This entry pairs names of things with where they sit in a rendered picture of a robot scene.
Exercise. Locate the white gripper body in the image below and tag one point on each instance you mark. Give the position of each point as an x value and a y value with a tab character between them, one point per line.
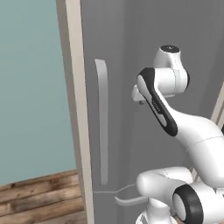
136	94

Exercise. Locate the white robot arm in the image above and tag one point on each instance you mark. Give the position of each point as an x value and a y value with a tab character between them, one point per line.
204	151

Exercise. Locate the beige fridge housing panel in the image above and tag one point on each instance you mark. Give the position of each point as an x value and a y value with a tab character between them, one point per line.
78	87

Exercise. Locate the grey fridge door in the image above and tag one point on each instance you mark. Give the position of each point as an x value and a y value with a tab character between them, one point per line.
122	35

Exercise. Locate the grey fridge freezer drawer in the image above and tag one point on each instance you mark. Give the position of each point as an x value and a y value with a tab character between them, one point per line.
105	208

